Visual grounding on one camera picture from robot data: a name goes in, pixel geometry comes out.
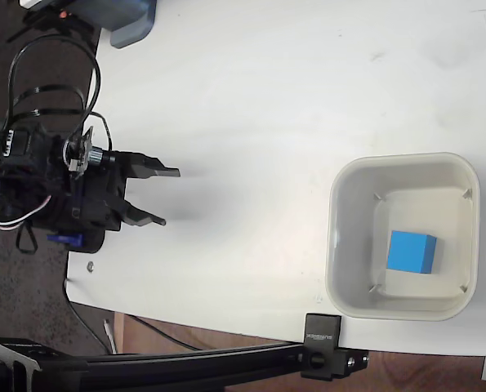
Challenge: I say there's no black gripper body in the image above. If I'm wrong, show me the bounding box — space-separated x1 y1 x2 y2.
77 151 130 233

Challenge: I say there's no blue cube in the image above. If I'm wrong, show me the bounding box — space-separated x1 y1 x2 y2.
386 229 438 274

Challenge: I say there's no white square plastic bin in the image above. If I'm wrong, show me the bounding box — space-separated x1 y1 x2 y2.
325 151 481 322

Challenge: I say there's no small blue plastic part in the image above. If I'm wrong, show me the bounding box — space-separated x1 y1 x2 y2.
46 232 83 249

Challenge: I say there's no gray-blue plastic stand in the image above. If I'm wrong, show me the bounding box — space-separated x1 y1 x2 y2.
69 0 158 49

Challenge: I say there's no black tripod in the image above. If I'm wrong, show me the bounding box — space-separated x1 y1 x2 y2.
5 6 100 54

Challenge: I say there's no black table clamp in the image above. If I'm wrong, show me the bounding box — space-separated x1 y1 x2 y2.
300 313 369 381

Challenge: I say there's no thin black camera wire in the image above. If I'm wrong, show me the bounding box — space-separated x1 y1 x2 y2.
88 111 114 153

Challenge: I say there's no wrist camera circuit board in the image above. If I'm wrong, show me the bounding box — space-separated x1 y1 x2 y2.
62 126 118 181

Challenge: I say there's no thin black floor cable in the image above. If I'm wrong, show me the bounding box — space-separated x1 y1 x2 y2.
62 277 109 353

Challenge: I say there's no flat black ribbon cable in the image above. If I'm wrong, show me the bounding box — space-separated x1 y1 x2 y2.
11 83 87 122

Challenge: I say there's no black aluminium rail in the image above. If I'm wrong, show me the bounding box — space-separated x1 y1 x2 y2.
0 335 309 392

